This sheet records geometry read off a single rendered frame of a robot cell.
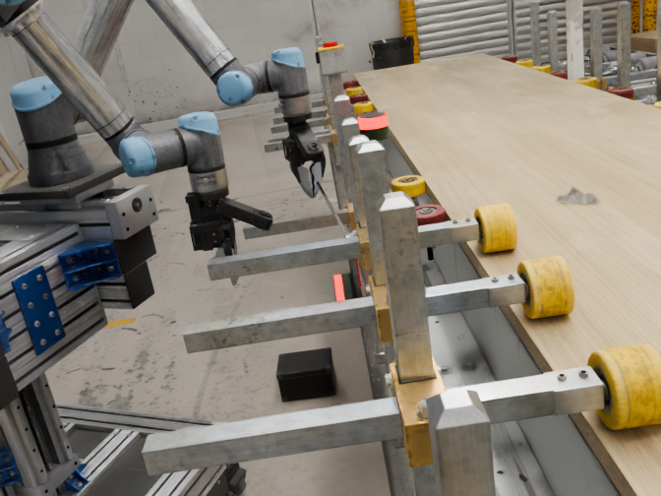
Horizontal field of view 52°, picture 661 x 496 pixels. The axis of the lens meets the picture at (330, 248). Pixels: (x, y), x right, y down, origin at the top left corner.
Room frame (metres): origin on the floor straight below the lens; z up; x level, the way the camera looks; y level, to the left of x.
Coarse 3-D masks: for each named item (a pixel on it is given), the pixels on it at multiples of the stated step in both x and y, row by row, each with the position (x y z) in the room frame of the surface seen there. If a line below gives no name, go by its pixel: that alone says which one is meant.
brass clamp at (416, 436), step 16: (400, 384) 0.60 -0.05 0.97; (416, 384) 0.60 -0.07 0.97; (432, 384) 0.59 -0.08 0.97; (400, 400) 0.57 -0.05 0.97; (416, 400) 0.57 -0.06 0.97; (400, 416) 0.56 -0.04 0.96; (416, 416) 0.54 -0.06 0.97; (416, 432) 0.53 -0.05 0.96; (416, 448) 0.53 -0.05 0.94; (416, 464) 0.53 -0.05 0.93; (432, 464) 0.53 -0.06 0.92
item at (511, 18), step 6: (510, 0) 3.90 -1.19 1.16; (510, 6) 3.90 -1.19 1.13; (510, 12) 3.90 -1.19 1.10; (510, 18) 3.90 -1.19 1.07; (510, 24) 3.90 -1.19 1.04; (510, 30) 3.90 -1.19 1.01; (516, 30) 3.90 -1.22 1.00; (510, 36) 3.91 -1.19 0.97; (516, 36) 3.90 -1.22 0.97; (510, 42) 3.92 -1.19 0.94; (516, 42) 3.90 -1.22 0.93; (510, 48) 3.93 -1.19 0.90; (516, 48) 3.90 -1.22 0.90; (510, 54) 3.93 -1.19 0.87; (516, 54) 3.90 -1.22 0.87
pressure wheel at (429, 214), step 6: (420, 210) 1.34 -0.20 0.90; (426, 210) 1.32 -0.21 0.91; (432, 210) 1.33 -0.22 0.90; (438, 210) 1.32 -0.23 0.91; (444, 210) 1.31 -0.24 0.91; (420, 216) 1.30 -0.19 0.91; (426, 216) 1.29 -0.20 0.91; (432, 216) 1.29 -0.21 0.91; (438, 216) 1.29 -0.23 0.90; (444, 216) 1.30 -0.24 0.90; (420, 222) 1.29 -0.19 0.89; (426, 222) 1.29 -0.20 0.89; (432, 222) 1.29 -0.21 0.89; (438, 222) 1.29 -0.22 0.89; (432, 252) 1.32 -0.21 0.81; (432, 258) 1.32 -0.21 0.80
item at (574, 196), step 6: (570, 192) 1.28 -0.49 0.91; (576, 192) 1.26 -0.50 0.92; (588, 192) 1.26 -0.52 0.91; (558, 198) 1.27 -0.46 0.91; (564, 198) 1.26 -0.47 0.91; (570, 198) 1.25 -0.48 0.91; (576, 198) 1.24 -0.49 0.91; (582, 198) 1.23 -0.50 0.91; (588, 198) 1.23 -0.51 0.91; (594, 198) 1.23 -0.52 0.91; (570, 204) 1.24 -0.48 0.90; (594, 204) 1.22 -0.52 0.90
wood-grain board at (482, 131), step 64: (448, 64) 3.70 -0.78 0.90; (512, 64) 3.31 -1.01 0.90; (448, 128) 2.11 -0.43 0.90; (512, 128) 1.97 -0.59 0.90; (576, 128) 1.84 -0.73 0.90; (640, 128) 1.73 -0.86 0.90; (448, 192) 1.45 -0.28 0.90; (512, 192) 1.37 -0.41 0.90; (640, 192) 1.25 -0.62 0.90; (512, 256) 1.04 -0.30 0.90; (576, 256) 1.00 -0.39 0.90; (640, 256) 0.96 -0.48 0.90; (512, 320) 0.85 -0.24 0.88; (576, 320) 0.79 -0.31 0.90; (640, 320) 0.77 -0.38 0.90; (640, 448) 0.53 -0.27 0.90
